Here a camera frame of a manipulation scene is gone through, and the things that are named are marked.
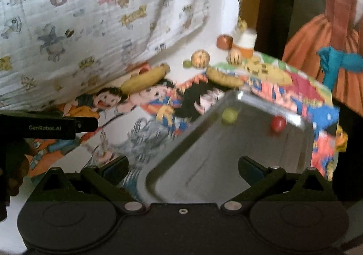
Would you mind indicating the colourful cartoon tablecloth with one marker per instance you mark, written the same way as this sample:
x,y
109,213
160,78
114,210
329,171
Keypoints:
x,y
158,107

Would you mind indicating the white and orange jar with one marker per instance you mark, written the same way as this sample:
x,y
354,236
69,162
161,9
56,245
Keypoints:
x,y
246,42

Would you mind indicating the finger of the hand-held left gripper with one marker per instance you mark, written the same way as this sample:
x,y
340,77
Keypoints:
x,y
86,125

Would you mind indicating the large yellow banana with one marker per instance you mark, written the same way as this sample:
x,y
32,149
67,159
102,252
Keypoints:
x,y
146,78

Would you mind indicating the white printed blanket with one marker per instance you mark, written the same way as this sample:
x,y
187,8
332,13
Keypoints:
x,y
85,30

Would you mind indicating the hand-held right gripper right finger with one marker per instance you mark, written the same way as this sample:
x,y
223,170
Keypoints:
x,y
251,169

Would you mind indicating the green grape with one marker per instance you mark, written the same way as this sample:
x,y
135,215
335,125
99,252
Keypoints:
x,y
187,64
229,116

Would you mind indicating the small spotted banana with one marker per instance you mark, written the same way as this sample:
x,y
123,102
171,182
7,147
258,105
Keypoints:
x,y
224,77

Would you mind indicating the metal tray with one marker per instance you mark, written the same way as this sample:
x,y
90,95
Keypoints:
x,y
227,158

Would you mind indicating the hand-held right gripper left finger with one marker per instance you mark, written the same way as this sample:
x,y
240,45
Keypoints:
x,y
115,169

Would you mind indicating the wall poster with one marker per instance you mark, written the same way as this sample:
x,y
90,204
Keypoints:
x,y
334,53

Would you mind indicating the person's left hand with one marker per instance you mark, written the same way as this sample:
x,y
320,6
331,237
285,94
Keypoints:
x,y
18,167

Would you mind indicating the yellow flower twig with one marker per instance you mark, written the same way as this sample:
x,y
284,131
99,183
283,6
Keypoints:
x,y
241,20

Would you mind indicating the red cherry tomato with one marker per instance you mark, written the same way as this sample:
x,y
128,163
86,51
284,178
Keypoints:
x,y
277,124

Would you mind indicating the red apple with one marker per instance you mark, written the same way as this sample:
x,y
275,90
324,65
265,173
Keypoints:
x,y
224,41

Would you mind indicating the striped pepino melon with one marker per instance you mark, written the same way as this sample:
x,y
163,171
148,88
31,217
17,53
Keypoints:
x,y
234,56
200,59

